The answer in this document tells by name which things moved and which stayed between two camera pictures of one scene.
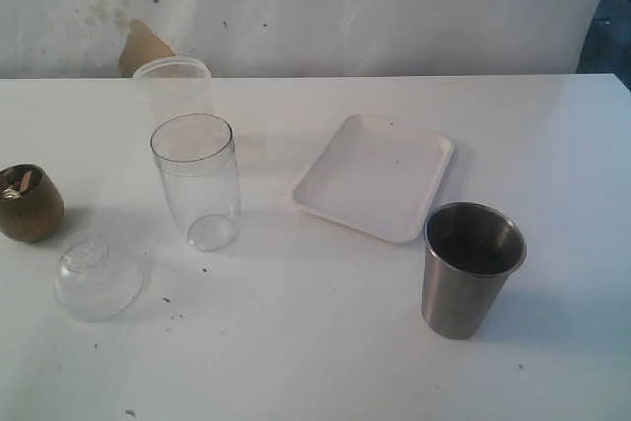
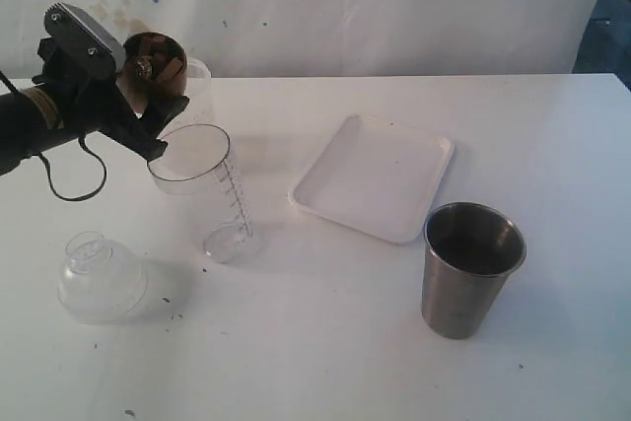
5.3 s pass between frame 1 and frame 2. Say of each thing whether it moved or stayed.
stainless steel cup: stayed
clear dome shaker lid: stayed
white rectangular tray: stayed
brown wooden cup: moved
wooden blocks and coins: moved
